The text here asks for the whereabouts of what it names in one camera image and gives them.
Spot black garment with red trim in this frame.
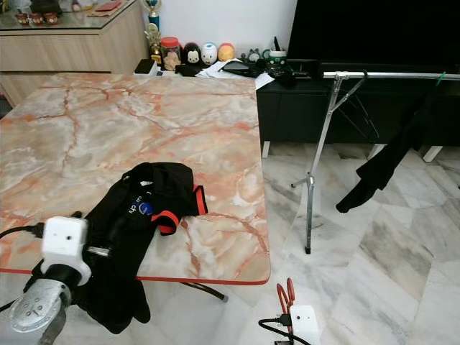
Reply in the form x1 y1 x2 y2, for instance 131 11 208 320
32 162 209 335

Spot red plastic hanger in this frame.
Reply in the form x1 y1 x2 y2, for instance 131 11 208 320
275 277 297 331

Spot light wooden cabinet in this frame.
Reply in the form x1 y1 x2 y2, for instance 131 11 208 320
0 2 148 109

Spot gold trophy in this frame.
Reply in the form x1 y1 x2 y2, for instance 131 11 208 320
144 0 163 67

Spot white papers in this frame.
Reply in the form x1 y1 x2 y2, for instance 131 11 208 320
200 60 275 88

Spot white round toy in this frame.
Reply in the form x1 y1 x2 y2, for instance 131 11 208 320
201 42 219 65

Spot orange round toy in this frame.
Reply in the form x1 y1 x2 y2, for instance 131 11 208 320
218 42 236 63

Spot black tablet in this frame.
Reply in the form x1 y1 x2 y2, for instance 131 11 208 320
223 60 263 77

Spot white green mug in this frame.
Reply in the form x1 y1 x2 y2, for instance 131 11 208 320
264 49 286 76

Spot black TV console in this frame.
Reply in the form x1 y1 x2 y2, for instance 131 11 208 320
257 68 460 162

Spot silver metal clothes rack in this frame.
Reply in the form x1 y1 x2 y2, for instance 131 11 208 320
291 68 460 254

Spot plain black garment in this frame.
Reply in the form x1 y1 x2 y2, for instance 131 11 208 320
336 75 448 214

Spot black television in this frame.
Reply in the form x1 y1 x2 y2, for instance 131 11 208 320
287 0 460 67

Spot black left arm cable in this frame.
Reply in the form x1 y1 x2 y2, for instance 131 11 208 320
0 224 47 313

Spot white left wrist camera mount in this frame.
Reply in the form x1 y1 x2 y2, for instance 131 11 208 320
40 216 109 287

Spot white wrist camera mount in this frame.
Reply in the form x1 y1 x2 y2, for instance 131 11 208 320
40 216 109 287
287 305 321 345

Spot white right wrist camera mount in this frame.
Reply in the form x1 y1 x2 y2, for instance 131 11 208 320
287 305 321 345

